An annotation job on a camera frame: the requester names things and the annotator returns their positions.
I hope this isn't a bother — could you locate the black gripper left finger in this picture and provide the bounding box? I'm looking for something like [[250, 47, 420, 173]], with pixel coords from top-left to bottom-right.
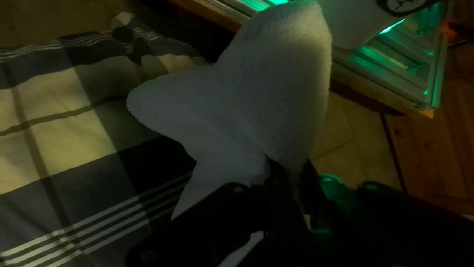
[[124, 179, 297, 267]]

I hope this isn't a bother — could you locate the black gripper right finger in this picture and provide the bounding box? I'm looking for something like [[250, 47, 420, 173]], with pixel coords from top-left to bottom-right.
[[294, 161, 474, 267]]

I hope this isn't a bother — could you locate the white towel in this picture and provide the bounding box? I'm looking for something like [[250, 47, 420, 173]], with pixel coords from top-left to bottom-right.
[[124, 0, 333, 267]]

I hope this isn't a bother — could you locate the plaid bedspread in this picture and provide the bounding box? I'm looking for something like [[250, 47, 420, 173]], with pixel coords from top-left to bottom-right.
[[0, 8, 234, 267]]

